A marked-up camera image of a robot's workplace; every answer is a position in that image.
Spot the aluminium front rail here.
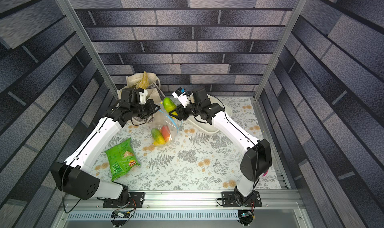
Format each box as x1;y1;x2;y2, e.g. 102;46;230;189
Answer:
52;190;313;228

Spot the left circuit board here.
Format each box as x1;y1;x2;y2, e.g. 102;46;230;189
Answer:
111;210;131;220

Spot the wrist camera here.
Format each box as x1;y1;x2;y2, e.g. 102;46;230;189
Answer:
139;89;148;105
172;87;192;108

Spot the clear zip-top bag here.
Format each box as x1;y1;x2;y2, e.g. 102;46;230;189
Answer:
150;101;182;147

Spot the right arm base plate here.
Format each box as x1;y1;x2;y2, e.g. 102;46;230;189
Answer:
221;191;263;208

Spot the circuit board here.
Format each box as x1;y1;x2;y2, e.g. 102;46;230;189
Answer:
111;210;131;220
238;210;254;226

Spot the right aluminium frame post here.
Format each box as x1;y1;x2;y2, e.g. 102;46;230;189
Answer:
254;0;307;101

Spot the green mango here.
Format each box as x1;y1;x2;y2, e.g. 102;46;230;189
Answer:
162;97;177;113
151;128;166;145

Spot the yellow snack packet in tote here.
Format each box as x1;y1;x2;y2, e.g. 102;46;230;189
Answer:
138;72;150;89

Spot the aluminium frame post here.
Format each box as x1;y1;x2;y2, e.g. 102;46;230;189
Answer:
254;0;307;101
57;0;118;99

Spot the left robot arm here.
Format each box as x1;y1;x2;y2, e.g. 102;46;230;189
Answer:
51;88;160;206

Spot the red mango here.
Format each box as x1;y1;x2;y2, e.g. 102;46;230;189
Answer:
161;125;171;143

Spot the yellow mango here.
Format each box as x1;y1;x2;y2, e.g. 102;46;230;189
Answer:
153;141;163;146

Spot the left aluminium frame post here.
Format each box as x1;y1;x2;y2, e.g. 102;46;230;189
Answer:
57;0;118;99

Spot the green chip bag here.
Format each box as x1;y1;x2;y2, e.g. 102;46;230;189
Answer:
106;138;141;182

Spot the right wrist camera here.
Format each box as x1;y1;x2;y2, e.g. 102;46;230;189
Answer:
172;87;192;108

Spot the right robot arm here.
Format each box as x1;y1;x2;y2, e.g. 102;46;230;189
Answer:
140;89;272;204

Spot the white serving dish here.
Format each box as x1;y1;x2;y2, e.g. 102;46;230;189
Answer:
185;94;234;136

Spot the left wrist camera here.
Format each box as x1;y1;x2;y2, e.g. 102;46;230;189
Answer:
139;89;148;105

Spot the right circuit board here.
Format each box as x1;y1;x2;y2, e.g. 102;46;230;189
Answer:
238;210;254;226

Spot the beige canvas tote bag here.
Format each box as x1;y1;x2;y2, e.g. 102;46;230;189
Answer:
117;72;167;124

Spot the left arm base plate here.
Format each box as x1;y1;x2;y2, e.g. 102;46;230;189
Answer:
103;192;146;209

